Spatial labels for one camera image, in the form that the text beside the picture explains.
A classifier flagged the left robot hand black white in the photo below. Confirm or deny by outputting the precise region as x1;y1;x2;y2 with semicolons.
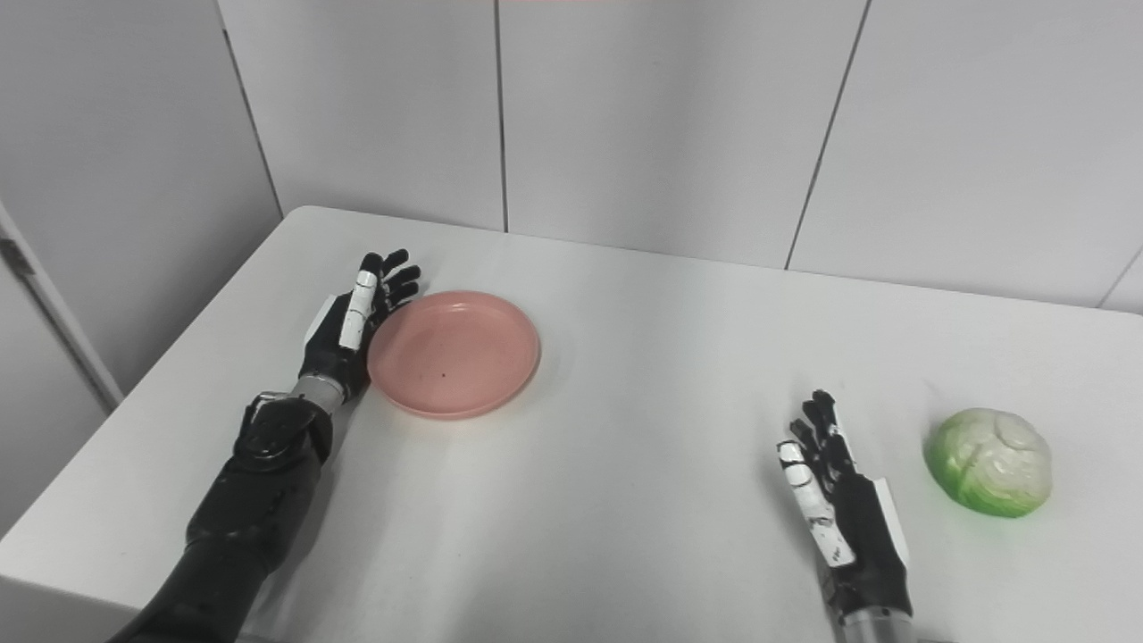
297;249;422;402

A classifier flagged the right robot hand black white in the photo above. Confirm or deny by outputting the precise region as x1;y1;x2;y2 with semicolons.
776;389;916;622

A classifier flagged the pink round plate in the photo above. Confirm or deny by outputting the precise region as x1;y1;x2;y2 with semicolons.
367;289;543;422

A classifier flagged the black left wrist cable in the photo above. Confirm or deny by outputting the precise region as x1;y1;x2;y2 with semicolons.
243;391;288;428

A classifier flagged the green white toy cabbage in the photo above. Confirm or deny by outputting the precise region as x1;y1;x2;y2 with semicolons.
923;407;1054;520

